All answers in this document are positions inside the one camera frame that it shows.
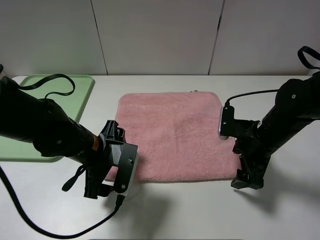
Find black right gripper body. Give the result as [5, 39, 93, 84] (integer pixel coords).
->
[240, 78, 320, 171]

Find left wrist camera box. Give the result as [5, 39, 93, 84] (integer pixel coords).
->
[111, 143, 139, 197]

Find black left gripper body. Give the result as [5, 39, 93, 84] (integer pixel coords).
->
[64, 124, 114, 167]

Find green plastic tray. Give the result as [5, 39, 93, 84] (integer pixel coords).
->
[0, 75, 95, 163]

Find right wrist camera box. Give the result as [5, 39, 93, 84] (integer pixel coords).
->
[218, 106, 236, 141]

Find black gloved left hand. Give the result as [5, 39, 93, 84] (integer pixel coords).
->
[0, 74, 79, 157]

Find black left camera cable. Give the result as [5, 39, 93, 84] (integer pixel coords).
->
[0, 164, 125, 239]

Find black left handle strap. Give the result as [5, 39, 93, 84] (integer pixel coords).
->
[61, 164, 87, 193]

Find black right handle strap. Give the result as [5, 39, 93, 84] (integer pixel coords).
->
[297, 46, 320, 70]

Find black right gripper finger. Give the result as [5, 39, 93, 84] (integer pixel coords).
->
[230, 157, 265, 190]
[232, 119, 260, 159]

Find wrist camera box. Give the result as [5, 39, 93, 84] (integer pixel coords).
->
[111, 143, 139, 197]
[218, 106, 236, 141]

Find black camera cable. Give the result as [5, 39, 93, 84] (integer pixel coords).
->
[224, 88, 280, 108]
[0, 164, 125, 239]

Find black right camera cable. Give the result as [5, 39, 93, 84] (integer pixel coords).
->
[224, 88, 280, 108]

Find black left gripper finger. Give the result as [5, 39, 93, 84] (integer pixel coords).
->
[84, 165, 114, 199]
[101, 120, 125, 145]

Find black handle strap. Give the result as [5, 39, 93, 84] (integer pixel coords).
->
[61, 164, 87, 193]
[297, 46, 320, 70]

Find pink terry towel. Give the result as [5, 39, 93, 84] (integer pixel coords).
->
[115, 91, 240, 183]

